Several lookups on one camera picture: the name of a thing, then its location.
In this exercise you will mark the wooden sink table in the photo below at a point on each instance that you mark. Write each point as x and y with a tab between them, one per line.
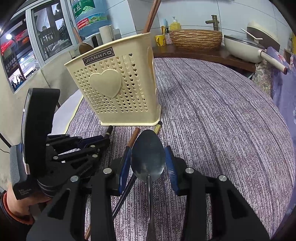
221	56

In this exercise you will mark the bronze faucet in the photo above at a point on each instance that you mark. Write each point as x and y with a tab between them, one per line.
214	22

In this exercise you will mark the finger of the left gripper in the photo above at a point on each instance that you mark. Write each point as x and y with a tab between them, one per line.
86	142
86	151

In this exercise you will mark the window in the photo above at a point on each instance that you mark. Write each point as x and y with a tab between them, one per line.
37	32

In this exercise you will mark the white frying pan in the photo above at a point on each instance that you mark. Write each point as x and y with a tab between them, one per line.
249	49

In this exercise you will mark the left hand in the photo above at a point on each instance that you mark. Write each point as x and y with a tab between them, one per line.
19	210

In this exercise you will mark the oval steel spoon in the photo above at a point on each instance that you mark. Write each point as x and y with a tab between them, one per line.
148	163

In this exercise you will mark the woven basin sink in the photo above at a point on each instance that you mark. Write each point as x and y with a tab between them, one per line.
191	39

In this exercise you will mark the round spoon wooden handle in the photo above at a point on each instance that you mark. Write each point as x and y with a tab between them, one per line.
83	46

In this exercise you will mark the yellow mug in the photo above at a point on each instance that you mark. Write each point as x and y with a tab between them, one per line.
160	40

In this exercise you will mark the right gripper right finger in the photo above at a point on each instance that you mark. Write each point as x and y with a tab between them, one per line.
232	216

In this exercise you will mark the paper cup stack holder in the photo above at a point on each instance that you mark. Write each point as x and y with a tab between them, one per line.
106	34

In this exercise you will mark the cream plastic utensil holder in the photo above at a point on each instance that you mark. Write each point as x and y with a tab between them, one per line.
118	81

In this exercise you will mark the yellow soap dispenser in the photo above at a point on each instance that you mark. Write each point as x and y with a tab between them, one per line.
175	25

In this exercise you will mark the blue water jug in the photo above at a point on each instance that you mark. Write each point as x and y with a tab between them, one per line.
90	15

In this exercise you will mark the purple floral cloth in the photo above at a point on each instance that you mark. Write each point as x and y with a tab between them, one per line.
280	87

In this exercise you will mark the purple striped tablecloth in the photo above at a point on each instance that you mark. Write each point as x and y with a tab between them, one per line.
219	122

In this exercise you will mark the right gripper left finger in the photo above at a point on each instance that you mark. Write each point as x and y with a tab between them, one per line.
63	218

